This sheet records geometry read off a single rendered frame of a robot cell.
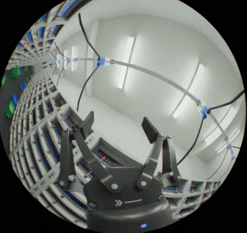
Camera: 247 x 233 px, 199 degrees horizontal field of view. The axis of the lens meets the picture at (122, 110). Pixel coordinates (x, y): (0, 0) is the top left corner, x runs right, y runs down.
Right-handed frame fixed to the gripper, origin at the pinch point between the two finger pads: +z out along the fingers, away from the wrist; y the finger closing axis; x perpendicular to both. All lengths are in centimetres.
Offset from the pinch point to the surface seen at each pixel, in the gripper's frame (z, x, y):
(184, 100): 71, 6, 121
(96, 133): 40, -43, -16
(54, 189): -29, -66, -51
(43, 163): -8, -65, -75
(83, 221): -60, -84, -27
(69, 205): -39, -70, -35
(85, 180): -5, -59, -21
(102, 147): 39, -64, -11
